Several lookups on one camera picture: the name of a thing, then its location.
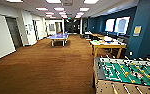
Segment wall notice papers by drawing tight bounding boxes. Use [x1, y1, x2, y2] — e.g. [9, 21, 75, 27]
[24, 22, 33, 34]

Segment white door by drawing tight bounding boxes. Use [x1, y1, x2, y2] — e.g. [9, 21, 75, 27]
[0, 13, 16, 62]

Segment ceiling light panel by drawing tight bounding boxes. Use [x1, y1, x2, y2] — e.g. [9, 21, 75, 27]
[5, 0, 25, 4]
[78, 7, 91, 12]
[35, 7, 50, 12]
[45, 0, 63, 4]
[53, 7, 66, 12]
[83, 0, 101, 5]

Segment foosball gaming table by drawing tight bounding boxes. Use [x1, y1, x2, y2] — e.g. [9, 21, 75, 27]
[92, 55, 150, 94]

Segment white table with dishes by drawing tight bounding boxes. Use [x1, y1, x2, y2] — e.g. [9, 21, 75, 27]
[89, 38, 128, 60]

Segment blue ping pong table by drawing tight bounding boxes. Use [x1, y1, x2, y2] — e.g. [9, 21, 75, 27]
[47, 32, 70, 47]

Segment dark open doorway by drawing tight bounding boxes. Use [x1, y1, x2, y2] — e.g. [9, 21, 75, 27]
[5, 17, 23, 48]

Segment narrow bright window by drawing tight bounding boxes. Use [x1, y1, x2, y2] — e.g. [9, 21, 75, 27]
[104, 18, 116, 34]

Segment wide bright window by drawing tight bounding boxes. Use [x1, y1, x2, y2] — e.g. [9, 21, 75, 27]
[114, 16, 131, 35]

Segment tan wall plaque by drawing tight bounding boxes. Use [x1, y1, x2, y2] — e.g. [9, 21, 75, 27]
[133, 25, 143, 36]

